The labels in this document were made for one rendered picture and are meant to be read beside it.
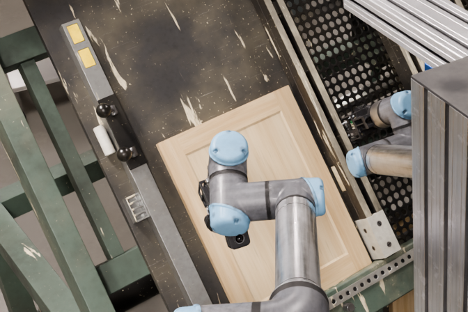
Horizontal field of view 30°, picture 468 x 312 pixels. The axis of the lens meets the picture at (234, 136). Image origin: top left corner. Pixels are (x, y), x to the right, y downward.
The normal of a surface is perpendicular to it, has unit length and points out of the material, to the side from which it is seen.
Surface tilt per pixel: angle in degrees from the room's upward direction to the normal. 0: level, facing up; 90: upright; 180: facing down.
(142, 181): 54
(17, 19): 0
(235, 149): 28
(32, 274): 0
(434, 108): 90
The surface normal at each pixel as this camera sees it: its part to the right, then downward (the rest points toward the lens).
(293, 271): -0.23, -0.86
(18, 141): 0.37, -0.18
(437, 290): -0.91, 0.31
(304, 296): 0.20, -0.86
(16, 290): 0.55, 0.39
